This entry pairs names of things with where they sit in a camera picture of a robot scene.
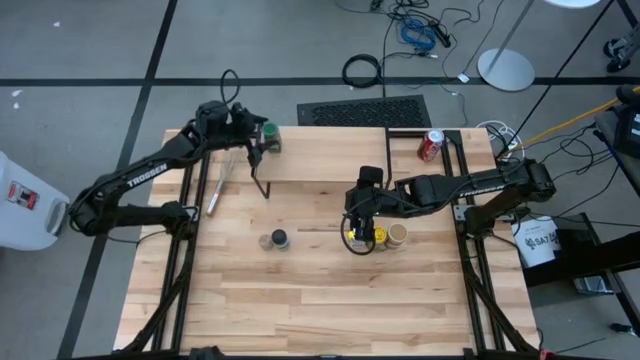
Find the black lid oregano jar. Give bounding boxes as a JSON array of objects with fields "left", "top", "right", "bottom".
[{"left": 271, "top": 228, "right": 291, "bottom": 252}]

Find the black coiled cable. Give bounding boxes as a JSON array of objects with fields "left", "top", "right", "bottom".
[{"left": 341, "top": 53, "right": 384, "bottom": 90}]

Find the white coiled cable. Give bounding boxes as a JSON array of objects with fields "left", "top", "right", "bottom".
[{"left": 475, "top": 119, "right": 525, "bottom": 167}]

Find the red cola can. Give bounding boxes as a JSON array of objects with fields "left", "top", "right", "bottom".
[{"left": 417, "top": 128, "right": 447, "bottom": 164}]

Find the wire whisk with wooden handle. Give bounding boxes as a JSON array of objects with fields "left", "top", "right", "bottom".
[{"left": 206, "top": 148, "right": 240, "bottom": 217}]

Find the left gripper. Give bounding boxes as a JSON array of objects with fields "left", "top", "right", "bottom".
[{"left": 227, "top": 101, "right": 269, "bottom": 170}]

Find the black perforated floor mat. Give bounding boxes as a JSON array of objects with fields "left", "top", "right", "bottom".
[{"left": 296, "top": 94, "right": 433, "bottom": 129}]

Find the black power strip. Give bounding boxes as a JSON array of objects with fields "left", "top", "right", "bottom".
[{"left": 428, "top": 20, "right": 453, "bottom": 50}]

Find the wooden shelf with black frame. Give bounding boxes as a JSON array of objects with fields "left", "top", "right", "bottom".
[{"left": 249, "top": 124, "right": 393, "bottom": 202}]

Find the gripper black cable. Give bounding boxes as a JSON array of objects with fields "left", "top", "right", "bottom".
[
  {"left": 341, "top": 213, "right": 377, "bottom": 257},
  {"left": 219, "top": 68, "right": 242, "bottom": 107}
]

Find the white trash bin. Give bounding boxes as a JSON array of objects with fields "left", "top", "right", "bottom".
[{"left": 0, "top": 149, "right": 71, "bottom": 251}]

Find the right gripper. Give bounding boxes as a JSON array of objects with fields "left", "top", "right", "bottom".
[{"left": 344, "top": 165, "right": 401, "bottom": 241}]

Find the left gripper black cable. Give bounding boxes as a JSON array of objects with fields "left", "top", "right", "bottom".
[{"left": 219, "top": 68, "right": 242, "bottom": 107}]

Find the white round disc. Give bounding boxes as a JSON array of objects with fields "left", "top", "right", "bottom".
[{"left": 543, "top": 0, "right": 602, "bottom": 10}]

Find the yellow cable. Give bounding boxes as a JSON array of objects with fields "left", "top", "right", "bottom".
[{"left": 499, "top": 85, "right": 640, "bottom": 157}]

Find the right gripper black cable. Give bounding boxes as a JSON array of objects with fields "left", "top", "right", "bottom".
[{"left": 341, "top": 213, "right": 377, "bottom": 257}]

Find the blue coiled cable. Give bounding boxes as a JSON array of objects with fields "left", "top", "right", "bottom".
[{"left": 399, "top": 18, "right": 438, "bottom": 52}]

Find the tan lid furikake jar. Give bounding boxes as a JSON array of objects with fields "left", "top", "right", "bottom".
[{"left": 385, "top": 222, "right": 409, "bottom": 250}]

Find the black aluminium table frame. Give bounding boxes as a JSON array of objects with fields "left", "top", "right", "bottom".
[{"left": 113, "top": 128, "right": 542, "bottom": 360}]

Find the grey round-base pole stand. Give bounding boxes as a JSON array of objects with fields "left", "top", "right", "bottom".
[{"left": 476, "top": 0, "right": 537, "bottom": 93}]

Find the green lid spice jar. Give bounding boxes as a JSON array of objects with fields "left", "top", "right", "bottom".
[{"left": 262, "top": 122, "right": 283, "bottom": 155}]

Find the yellow lid spice jar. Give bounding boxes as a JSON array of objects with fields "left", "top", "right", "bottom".
[{"left": 372, "top": 225, "right": 390, "bottom": 251}]

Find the wheeled equipment base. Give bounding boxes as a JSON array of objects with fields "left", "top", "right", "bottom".
[{"left": 602, "top": 35, "right": 640, "bottom": 75}]

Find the black metal floor stand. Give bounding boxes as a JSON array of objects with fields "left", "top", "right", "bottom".
[{"left": 522, "top": 212, "right": 640, "bottom": 331}]

